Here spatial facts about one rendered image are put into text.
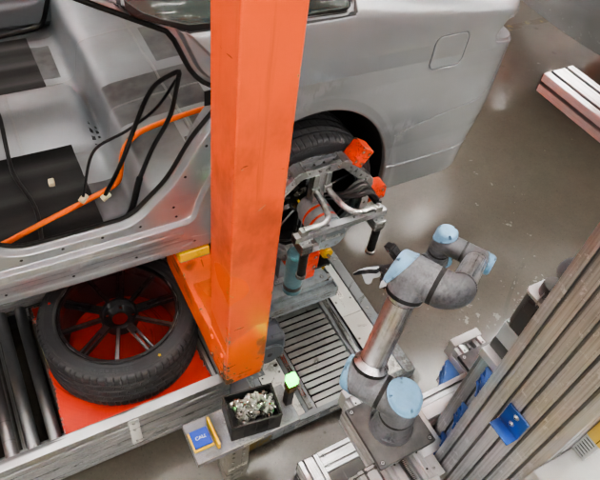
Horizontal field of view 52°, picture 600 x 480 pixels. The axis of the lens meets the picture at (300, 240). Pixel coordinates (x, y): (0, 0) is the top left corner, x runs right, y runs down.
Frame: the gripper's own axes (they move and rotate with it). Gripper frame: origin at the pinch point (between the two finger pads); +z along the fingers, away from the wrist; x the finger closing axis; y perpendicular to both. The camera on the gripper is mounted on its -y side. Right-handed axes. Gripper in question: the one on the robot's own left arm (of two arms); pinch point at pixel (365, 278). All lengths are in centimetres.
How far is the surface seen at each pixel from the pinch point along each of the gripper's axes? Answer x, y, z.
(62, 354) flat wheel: 82, 31, 92
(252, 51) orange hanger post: -34, -77, 46
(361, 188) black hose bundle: 42, -18, -29
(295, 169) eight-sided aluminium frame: 50, -29, -5
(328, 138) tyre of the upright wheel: 52, -38, -22
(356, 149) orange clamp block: 47, -33, -32
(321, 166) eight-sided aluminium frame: 47, -29, -15
